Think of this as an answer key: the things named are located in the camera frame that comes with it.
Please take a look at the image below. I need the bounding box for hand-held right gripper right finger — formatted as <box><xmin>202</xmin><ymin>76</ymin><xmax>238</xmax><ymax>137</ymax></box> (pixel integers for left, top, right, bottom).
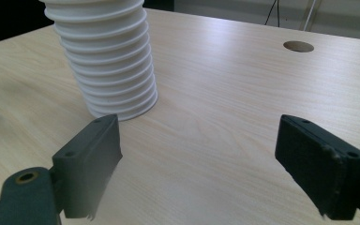
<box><xmin>274</xmin><ymin>113</ymin><xmax>360</xmax><ymax>221</ymax></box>

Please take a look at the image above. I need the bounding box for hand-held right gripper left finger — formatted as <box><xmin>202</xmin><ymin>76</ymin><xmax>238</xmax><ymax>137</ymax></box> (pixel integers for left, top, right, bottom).
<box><xmin>52</xmin><ymin>113</ymin><xmax>124</xmax><ymax>221</ymax></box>

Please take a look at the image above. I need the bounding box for stack of white cups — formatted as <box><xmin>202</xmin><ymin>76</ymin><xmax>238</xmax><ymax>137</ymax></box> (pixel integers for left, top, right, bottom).
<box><xmin>38</xmin><ymin>0</ymin><xmax>158</xmax><ymax>122</ymax></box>

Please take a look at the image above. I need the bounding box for pale vertical pole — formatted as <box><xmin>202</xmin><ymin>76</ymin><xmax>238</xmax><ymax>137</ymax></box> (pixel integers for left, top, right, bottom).
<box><xmin>302</xmin><ymin>0</ymin><xmax>319</xmax><ymax>32</ymax></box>

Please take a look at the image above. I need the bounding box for black hanging cable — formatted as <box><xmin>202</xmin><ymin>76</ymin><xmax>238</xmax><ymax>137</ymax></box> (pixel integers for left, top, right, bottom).
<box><xmin>263</xmin><ymin>0</ymin><xmax>281</xmax><ymax>28</ymax></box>

